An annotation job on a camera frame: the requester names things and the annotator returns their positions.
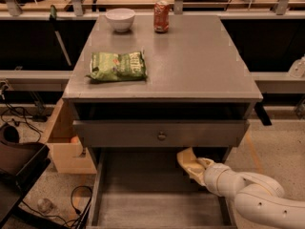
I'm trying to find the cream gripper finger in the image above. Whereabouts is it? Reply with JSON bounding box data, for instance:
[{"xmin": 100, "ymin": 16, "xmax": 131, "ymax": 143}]
[{"xmin": 187, "ymin": 167, "xmax": 206, "ymax": 186}]

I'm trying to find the yellow sponge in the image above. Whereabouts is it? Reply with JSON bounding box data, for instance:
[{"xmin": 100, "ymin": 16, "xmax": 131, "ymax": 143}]
[{"xmin": 176, "ymin": 148, "xmax": 202, "ymax": 174}]

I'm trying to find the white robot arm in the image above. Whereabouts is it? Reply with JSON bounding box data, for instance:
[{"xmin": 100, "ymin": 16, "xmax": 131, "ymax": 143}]
[{"xmin": 186, "ymin": 158, "xmax": 305, "ymax": 229}]

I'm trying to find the round brass drawer knob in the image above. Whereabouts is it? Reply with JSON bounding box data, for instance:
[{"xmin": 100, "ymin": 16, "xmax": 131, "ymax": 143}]
[{"xmin": 157, "ymin": 132, "xmax": 167, "ymax": 141}]

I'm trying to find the grey open middle drawer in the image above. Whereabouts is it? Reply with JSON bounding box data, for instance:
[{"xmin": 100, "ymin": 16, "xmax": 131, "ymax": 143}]
[{"xmin": 86, "ymin": 148, "xmax": 237, "ymax": 229}]

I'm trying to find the grey top drawer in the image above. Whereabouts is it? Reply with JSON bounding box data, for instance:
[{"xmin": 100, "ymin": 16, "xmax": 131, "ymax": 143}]
[{"xmin": 73, "ymin": 103, "xmax": 249, "ymax": 148}]

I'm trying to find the grey wooden cabinet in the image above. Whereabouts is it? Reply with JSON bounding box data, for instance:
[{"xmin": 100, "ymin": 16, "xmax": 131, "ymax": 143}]
[{"xmin": 63, "ymin": 15, "xmax": 262, "ymax": 161}]

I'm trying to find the green chips bag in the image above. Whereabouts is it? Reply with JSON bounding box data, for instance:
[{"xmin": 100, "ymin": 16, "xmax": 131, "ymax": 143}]
[{"xmin": 87, "ymin": 52, "xmax": 147, "ymax": 82}]

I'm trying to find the orange ball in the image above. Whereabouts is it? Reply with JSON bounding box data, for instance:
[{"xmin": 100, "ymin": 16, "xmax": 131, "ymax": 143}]
[{"xmin": 70, "ymin": 136, "xmax": 79, "ymax": 143}]

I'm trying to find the light wooden box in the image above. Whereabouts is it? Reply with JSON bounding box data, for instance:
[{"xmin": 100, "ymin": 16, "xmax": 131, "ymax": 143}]
[{"xmin": 41, "ymin": 99, "xmax": 96, "ymax": 174}]

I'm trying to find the orange soda can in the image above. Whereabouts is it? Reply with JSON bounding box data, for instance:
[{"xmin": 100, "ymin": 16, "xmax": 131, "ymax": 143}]
[{"xmin": 153, "ymin": 0, "xmax": 170, "ymax": 32}]

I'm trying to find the white ceramic bowl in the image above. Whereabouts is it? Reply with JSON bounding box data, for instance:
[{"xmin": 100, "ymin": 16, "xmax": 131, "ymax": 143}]
[{"xmin": 105, "ymin": 9, "xmax": 135, "ymax": 32}]

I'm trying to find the black tray bin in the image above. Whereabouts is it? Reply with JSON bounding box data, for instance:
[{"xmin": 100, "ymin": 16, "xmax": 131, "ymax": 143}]
[{"xmin": 0, "ymin": 142, "xmax": 51, "ymax": 189}]

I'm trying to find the black floor cable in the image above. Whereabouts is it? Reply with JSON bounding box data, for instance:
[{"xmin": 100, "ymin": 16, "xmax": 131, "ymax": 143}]
[{"xmin": 18, "ymin": 184, "xmax": 93, "ymax": 229}]

